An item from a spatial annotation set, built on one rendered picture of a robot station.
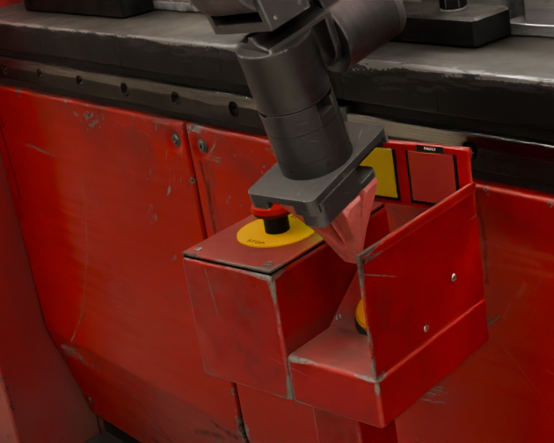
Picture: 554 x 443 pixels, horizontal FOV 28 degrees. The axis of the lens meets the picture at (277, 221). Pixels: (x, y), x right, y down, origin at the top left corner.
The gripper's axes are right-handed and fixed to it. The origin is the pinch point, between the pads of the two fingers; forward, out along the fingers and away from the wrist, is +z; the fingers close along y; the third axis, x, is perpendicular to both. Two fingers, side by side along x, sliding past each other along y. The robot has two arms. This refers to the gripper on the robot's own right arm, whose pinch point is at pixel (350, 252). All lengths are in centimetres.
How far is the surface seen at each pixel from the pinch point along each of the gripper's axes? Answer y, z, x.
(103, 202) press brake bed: 27, 25, 74
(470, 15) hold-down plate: 30.5, -4.5, 5.0
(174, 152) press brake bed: 26, 13, 52
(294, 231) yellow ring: 1.9, 0.6, 7.6
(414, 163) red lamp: 10.7, -1.3, 0.0
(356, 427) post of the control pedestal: -4.3, 16.5, 2.2
